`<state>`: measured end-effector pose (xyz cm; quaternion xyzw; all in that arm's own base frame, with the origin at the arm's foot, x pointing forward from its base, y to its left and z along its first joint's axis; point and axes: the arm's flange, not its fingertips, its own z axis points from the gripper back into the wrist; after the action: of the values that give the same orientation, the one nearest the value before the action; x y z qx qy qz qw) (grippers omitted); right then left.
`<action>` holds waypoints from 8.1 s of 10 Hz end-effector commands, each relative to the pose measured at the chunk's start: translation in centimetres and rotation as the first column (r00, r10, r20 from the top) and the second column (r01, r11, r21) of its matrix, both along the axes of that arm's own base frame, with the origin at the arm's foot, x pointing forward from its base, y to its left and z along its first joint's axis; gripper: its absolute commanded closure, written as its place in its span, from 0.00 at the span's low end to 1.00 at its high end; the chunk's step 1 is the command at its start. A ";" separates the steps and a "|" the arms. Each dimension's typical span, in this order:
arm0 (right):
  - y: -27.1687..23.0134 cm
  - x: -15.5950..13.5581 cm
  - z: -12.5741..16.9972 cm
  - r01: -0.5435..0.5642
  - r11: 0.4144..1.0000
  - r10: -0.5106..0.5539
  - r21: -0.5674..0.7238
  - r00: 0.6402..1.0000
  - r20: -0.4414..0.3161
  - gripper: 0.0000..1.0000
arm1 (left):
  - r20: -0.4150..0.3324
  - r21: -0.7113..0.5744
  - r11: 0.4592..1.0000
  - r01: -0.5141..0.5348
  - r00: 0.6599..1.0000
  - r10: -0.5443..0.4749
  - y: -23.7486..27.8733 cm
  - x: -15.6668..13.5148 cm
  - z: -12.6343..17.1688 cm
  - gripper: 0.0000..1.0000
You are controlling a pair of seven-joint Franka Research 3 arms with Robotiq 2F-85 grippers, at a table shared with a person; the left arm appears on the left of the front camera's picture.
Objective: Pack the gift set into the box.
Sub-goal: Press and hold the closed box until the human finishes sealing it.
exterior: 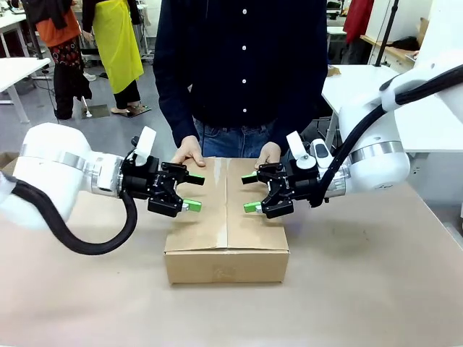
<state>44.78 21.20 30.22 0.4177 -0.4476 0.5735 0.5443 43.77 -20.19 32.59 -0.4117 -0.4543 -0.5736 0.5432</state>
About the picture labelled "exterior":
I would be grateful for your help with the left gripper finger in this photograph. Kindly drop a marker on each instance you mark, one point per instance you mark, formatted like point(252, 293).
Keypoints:
point(177, 173)
point(166, 204)

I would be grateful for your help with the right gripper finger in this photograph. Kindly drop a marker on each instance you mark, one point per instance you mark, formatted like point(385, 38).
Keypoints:
point(271, 173)
point(278, 206)

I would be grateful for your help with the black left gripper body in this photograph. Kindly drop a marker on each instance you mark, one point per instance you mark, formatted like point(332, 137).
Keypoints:
point(139, 177)

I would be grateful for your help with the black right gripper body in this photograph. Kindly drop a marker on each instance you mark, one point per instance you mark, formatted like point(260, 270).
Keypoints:
point(304, 184)

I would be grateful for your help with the brown cardboard box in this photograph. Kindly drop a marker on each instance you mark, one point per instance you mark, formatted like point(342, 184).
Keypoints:
point(224, 231)

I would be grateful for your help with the person's right forearm dark sleeve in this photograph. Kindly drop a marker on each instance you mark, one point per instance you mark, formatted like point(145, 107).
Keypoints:
point(173, 108)

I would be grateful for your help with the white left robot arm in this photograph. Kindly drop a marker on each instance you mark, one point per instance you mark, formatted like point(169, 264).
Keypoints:
point(47, 170)

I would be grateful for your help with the person's left forearm dark sleeve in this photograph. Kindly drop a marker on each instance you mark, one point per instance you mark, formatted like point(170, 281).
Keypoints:
point(300, 105)

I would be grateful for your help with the person's left hand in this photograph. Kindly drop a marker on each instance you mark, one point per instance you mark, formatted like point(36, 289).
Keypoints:
point(269, 153)

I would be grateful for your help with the person's right hand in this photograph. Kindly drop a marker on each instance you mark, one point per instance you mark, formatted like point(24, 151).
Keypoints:
point(190, 148)

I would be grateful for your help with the person in dark shirt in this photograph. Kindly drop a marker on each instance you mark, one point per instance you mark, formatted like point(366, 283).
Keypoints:
point(238, 72)

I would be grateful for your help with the large white table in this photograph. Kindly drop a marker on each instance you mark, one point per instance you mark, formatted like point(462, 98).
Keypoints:
point(361, 90)

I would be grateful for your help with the small brown object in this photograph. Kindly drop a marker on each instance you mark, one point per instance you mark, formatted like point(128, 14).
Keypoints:
point(332, 70)

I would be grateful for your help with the person in yellow apron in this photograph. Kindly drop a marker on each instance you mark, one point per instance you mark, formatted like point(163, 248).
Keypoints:
point(115, 43)

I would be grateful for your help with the person in orange top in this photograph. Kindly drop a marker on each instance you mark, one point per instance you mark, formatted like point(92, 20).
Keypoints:
point(61, 47)

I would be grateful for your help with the small white desk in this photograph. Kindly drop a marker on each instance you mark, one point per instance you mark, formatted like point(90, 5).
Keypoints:
point(336, 30)

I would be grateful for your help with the wooden desk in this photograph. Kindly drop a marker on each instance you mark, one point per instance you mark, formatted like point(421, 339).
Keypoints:
point(394, 52)

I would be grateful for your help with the white table with metal leg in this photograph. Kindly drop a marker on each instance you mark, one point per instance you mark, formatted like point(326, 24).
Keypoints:
point(18, 72)

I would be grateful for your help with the black stand pole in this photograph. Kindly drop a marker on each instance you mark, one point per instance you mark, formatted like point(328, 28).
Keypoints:
point(385, 32)

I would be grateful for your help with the black bag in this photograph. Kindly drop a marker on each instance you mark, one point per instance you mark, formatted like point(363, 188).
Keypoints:
point(405, 42)

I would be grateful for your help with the person in red top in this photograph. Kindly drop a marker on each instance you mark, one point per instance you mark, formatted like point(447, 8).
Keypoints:
point(356, 18)

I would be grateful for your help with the upright cardboard sheet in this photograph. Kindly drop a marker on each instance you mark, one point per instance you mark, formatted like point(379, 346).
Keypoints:
point(422, 30)

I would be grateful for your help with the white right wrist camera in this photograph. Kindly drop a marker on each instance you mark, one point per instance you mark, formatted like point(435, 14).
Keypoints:
point(307, 152)

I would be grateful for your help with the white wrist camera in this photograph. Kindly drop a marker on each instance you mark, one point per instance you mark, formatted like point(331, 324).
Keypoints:
point(146, 142)
point(307, 152)

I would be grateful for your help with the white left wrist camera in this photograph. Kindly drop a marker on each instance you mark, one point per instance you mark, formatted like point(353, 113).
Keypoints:
point(146, 142)

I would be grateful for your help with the dark floor base plate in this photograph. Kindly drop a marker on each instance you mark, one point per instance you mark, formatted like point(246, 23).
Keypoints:
point(139, 110)
point(97, 111)

